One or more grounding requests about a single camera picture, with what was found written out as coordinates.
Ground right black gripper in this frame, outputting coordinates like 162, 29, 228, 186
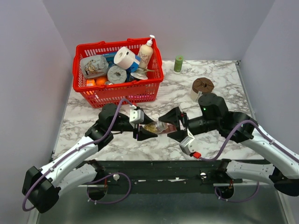
158, 106, 220, 143

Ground red weekly pill organizer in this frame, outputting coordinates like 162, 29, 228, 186
160, 123, 177, 134

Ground clear pill bottle yellow pills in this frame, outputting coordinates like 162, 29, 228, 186
143, 121, 167, 134

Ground green lid of bottle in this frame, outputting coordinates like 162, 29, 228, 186
173, 55, 184, 72

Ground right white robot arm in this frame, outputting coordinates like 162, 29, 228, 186
158, 93, 299, 196

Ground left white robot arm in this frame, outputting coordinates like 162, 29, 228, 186
22, 103, 156, 213

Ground red plastic shopping basket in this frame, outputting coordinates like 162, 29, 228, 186
72, 37, 164, 108

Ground beige jar brown lid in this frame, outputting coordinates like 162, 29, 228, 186
190, 77, 214, 102

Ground silver tin can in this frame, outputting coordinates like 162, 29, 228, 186
130, 68, 154, 81

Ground grey toilet paper roll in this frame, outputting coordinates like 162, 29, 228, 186
107, 65, 127, 84

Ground orange fruit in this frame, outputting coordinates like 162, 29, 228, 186
95, 76, 108, 86

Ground orange small box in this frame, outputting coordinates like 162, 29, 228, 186
86, 79, 96, 87

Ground white toilet paper roll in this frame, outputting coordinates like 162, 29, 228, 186
114, 47, 140, 72

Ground cream pump lotion bottle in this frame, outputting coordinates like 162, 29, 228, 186
138, 35, 155, 69

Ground blue package in basket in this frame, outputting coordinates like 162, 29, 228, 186
105, 51, 140, 84

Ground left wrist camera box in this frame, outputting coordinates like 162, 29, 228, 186
129, 109, 144, 124

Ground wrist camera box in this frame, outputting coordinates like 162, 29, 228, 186
179, 136, 201, 159
129, 109, 144, 124

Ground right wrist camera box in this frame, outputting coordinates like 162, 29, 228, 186
179, 136, 201, 159

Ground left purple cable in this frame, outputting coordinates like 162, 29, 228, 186
22, 98, 141, 212

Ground purple cable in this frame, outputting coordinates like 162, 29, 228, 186
22, 98, 141, 212
198, 119, 299, 203

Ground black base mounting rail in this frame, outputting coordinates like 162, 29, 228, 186
77, 157, 243, 194

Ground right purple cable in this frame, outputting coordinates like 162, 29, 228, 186
198, 119, 299, 203

